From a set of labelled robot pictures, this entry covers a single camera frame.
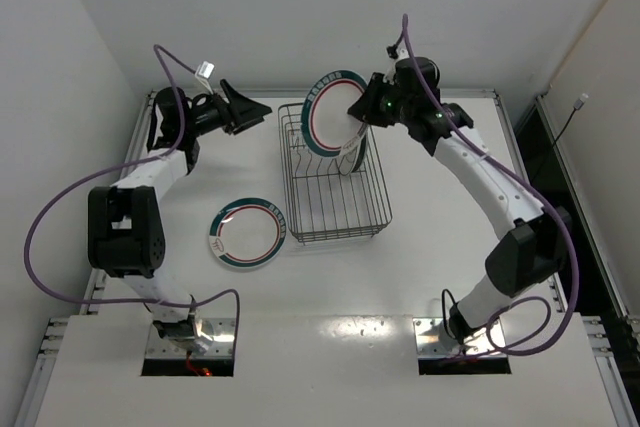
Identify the small blue patterned plate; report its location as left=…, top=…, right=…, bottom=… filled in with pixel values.
left=353, top=133, right=370, bottom=172

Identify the green rimmed white plate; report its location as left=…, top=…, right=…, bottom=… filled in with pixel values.
left=300, top=70, right=368, bottom=158
left=208, top=197, right=287, bottom=270

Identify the grey plate with characters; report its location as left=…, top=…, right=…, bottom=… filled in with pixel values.
left=337, top=146, right=359, bottom=176

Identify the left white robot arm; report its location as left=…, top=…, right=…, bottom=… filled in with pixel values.
left=88, top=80, right=272, bottom=354

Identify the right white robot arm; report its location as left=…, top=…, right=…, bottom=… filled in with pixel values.
left=348, top=57, right=578, bottom=348

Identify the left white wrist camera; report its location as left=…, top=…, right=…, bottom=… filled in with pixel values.
left=194, top=61, right=215, bottom=81

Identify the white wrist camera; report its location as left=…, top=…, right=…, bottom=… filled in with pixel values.
left=385, top=47, right=409, bottom=84
left=194, top=61, right=215, bottom=81

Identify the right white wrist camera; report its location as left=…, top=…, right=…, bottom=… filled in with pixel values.
left=385, top=47, right=409, bottom=84

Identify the metal wire dish rack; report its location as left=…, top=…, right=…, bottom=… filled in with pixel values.
left=277, top=103, right=393, bottom=244

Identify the black cable with white plug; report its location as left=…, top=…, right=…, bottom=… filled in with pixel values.
left=549, top=92, right=590, bottom=148

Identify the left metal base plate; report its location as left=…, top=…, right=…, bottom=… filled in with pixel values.
left=145, top=317, right=235, bottom=360

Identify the metal base plate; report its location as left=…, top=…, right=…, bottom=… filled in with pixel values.
left=145, top=317, right=235, bottom=360
left=413, top=317, right=504, bottom=360

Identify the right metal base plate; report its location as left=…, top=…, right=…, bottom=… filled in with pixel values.
left=413, top=317, right=504, bottom=360

